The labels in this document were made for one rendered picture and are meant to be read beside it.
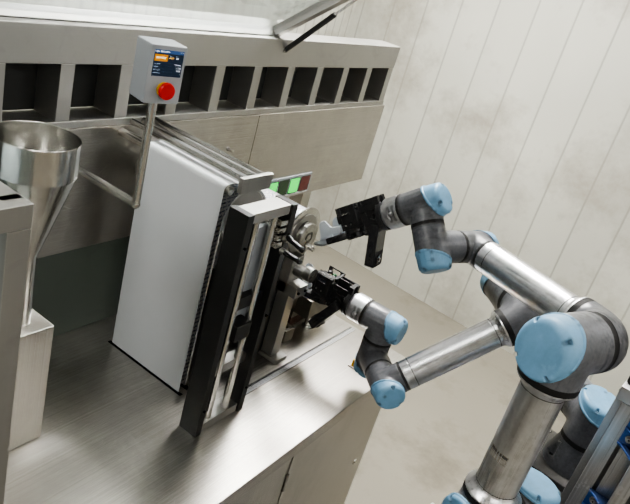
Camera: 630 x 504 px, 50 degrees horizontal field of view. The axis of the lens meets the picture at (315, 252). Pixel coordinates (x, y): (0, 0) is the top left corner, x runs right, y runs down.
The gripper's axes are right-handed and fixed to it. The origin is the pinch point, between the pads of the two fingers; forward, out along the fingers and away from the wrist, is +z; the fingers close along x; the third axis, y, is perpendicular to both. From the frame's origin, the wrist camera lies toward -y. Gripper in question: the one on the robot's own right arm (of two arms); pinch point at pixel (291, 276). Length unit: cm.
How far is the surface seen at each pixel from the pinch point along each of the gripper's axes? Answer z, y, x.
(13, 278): -25, 42, 104
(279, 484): -29, -36, 28
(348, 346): -16.7, -19.0, -14.4
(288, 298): -7.2, 0.3, 11.0
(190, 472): -23, -19, 57
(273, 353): -7.2, -17.3, 10.4
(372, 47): 30, 56, -63
